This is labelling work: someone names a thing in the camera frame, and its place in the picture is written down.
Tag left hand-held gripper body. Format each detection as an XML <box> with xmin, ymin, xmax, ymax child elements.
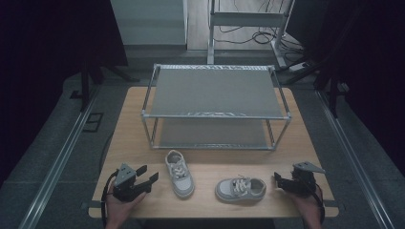
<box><xmin>112</xmin><ymin>162</ymin><xmax>153</xmax><ymax>203</ymax></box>

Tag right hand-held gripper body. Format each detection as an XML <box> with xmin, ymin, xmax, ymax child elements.
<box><xmin>281</xmin><ymin>160</ymin><xmax>327</xmax><ymax>198</ymax></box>

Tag grey white sneaker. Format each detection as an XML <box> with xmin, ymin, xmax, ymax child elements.
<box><xmin>164</xmin><ymin>149</ymin><xmax>196</xmax><ymax>199</ymax></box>
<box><xmin>214</xmin><ymin>175</ymin><xmax>267</xmax><ymax>203</ymax></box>

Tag grey two-tier shoe rack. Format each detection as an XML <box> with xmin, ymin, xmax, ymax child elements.
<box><xmin>140</xmin><ymin>63</ymin><xmax>292</xmax><ymax>152</ymax></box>

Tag person's right hand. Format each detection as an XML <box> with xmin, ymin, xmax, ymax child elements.
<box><xmin>288</xmin><ymin>189</ymin><xmax>323</xmax><ymax>229</ymax></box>

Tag person's left hand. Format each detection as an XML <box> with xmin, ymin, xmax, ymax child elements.
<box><xmin>104</xmin><ymin>185</ymin><xmax>148</xmax><ymax>229</ymax></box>

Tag black tripod stand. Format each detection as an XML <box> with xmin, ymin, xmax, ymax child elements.
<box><xmin>79</xmin><ymin>58</ymin><xmax>140</xmax><ymax>113</ymax></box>
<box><xmin>281</xmin><ymin>6</ymin><xmax>364</xmax><ymax>119</ymax></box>

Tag white power strip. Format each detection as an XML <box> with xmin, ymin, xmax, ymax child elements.
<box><xmin>288</xmin><ymin>61</ymin><xmax>309</xmax><ymax>73</ymax></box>

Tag dark curtain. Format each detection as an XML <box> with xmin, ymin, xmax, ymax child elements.
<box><xmin>286</xmin><ymin>0</ymin><xmax>405</xmax><ymax>177</ymax></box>
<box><xmin>0</xmin><ymin>0</ymin><xmax>129</xmax><ymax>189</ymax></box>

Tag white cabinet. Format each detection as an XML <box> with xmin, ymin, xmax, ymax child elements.
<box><xmin>109</xmin><ymin>0</ymin><xmax>189</xmax><ymax>51</ymax></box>

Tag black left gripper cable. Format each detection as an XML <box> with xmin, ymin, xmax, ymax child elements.
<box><xmin>100</xmin><ymin>171</ymin><xmax>119</xmax><ymax>228</ymax></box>

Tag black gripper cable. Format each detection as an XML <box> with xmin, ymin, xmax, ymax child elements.
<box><xmin>312</xmin><ymin>185</ymin><xmax>327</xmax><ymax>225</ymax></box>
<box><xmin>100</xmin><ymin>171</ymin><xmax>119</xmax><ymax>228</ymax></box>

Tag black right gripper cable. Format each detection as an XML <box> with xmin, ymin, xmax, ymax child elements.
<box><xmin>312</xmin><ymin>185</ymin><xmax>327</xmax><ymax>225</ymax></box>

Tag metal floor rail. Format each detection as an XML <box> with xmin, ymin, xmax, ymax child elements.
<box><xmin>314</xmin><ymin>90</ymin><xmax>395</xmax><ymax>229</ymax></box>
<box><xmin>17</xmin><ymin>89</ymin><xmax>100</xmax><ymax>229</ymax></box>

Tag black floor cables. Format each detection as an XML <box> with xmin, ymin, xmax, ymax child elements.
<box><xmin>213</xmin><ymin>0</ymin><xmax>305</xmax><ymax>63</ymax></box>

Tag white metal table frame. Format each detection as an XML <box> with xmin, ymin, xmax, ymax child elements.
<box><xmin>206</xmin><ymin>0</ymin><xmax>295</xmax><ymax>69</ymax></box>

